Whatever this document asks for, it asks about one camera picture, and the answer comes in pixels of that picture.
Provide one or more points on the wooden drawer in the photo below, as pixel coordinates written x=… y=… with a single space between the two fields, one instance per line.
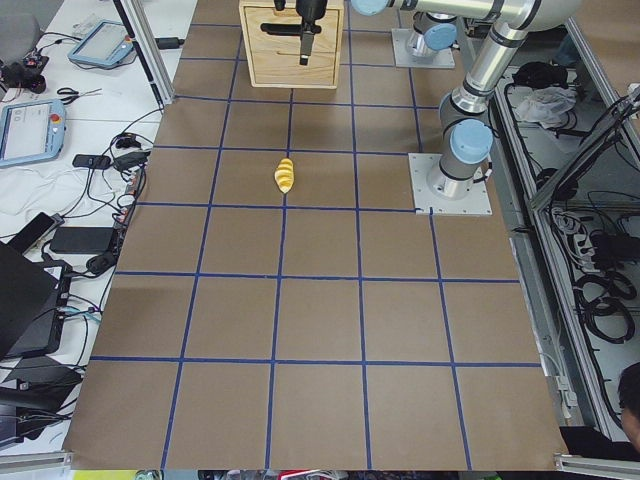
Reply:
x=278 y=23

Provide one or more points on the wooden drawer cabinet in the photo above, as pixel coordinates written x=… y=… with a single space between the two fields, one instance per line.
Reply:
x=273 y=61

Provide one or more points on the blue teach pendant upper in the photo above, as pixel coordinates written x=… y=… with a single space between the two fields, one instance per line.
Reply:
x=106 y=46

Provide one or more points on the blue teach pendant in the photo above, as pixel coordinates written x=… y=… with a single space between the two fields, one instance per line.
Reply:
x=32 y=132
x=106 y=46

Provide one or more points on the toy bread roll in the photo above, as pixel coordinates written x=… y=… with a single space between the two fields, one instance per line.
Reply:
x=284 y=175

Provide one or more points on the black scissors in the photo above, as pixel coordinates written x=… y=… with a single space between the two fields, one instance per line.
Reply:
x=69 y=95

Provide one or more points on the white crumpled cloth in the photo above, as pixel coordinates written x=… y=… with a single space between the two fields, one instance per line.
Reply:
x=546 y=107

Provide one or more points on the blue teach pendant lower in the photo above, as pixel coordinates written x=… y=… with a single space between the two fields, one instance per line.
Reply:
x=32 y=132

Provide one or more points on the black computer mouse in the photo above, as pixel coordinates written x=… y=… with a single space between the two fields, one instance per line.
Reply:
x=99 y=264

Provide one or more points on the black power brick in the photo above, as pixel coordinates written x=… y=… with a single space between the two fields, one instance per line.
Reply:
x=81 y=240

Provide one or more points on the black smartphone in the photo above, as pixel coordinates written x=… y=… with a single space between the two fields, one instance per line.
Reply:
x=32 y=232

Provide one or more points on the black laptop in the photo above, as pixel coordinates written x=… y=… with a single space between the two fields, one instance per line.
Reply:
x=32 y=295

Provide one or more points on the person head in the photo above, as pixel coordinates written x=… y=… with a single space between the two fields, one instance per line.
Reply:
x=629 y=398

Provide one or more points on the aluminium frame post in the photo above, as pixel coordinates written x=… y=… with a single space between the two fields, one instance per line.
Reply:
x=134 y=19

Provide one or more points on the aluminium rail bottom left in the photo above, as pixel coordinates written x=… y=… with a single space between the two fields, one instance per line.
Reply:
x=34 y=462

